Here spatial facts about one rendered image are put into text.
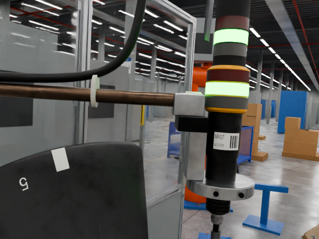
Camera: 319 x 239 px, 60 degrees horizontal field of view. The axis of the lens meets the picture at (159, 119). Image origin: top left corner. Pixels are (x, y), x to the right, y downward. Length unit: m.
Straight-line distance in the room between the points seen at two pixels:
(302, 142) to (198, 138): 9.27
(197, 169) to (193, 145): 0.02
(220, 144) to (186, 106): 0.05
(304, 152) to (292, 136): 0.60
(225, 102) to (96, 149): 0.20
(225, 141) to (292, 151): 9.35
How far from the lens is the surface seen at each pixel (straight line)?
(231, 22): 0.29
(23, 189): 0.38
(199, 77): 4.29
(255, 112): 8.24
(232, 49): 0.28
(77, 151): 0.40
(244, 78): 0.28
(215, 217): 0.31
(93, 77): 0.28
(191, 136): 0.28
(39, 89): 0.30
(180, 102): 0.27
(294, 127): 9.51
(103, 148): 0.40
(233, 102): 0.27
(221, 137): 0.28
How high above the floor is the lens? 1.53
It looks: 4 degrees down
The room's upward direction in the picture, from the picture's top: 3 degrees clockwise
